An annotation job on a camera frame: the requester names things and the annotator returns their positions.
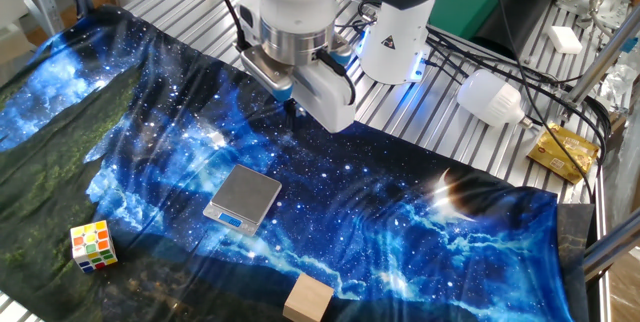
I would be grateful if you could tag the aluminium frame post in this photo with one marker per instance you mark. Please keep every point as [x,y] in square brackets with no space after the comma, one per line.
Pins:
[615,247]
[600,57]

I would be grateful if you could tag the galaxy print cloth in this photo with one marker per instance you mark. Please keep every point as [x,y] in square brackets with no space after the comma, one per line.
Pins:
[350,202]

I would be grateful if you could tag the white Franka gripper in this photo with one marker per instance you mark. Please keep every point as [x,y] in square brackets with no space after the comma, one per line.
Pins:
[325,97]

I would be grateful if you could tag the light wooden cube block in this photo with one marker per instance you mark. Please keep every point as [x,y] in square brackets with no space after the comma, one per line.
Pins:
[307,299]

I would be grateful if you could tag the Rubik's cube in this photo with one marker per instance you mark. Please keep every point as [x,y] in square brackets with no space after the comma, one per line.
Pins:
[92,247]

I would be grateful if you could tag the black rolled mat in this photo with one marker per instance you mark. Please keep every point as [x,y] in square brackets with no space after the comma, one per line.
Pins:
[530,7]

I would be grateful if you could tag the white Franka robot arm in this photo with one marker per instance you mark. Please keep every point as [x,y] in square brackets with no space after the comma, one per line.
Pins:
[295,2]

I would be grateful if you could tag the green mat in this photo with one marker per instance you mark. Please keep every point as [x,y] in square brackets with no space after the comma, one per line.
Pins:
[460,12]

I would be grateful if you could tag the white foam block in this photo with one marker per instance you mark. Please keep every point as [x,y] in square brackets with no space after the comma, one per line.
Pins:
[565,39]

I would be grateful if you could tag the black flat mat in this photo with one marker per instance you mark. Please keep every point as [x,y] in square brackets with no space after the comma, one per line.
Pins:
[575,242]

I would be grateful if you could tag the gold foil snack packet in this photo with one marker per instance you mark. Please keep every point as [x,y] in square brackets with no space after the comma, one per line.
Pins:
[562,152]

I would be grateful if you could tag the silver digital pocket scale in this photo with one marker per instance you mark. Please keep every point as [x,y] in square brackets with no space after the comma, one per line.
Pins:
[245,192]

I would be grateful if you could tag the white LED bulb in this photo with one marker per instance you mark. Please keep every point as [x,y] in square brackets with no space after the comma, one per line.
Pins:
[487,97]

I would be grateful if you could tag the crumpled clear plastic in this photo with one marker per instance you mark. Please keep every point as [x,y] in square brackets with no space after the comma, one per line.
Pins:
[617,84]

